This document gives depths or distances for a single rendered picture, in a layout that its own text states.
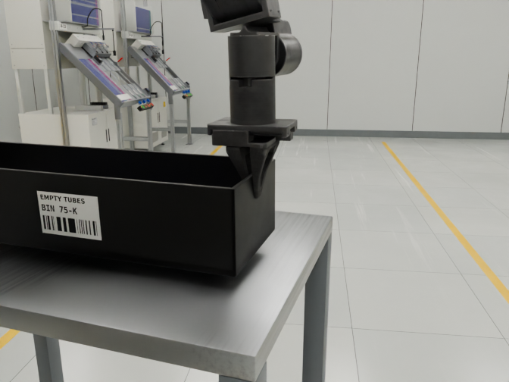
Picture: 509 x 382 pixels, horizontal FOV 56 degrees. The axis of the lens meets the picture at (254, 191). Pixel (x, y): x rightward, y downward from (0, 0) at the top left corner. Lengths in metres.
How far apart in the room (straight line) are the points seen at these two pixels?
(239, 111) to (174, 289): 0.23
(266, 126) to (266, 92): 0.04
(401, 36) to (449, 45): 0.65
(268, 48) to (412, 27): 6.56
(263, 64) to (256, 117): 0.06
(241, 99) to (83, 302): 0.30
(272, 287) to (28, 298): 0.29
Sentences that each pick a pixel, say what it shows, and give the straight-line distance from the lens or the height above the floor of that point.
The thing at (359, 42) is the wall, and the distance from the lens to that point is 7.02.
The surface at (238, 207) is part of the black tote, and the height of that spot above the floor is 0.91.
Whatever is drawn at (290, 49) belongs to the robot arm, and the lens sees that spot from 0.64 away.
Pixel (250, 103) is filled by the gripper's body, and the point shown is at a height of 1.02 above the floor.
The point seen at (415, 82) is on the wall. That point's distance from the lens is 7.13.
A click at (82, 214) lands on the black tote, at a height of 0.88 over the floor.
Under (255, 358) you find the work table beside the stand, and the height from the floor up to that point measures 0.80.
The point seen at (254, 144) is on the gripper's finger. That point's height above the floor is 0.98.
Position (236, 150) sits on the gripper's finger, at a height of 0.97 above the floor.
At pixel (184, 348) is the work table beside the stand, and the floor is 0.79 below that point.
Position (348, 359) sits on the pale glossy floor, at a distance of 1.91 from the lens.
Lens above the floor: 1.07
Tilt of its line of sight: 15 degrees down
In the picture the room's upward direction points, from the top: straight up
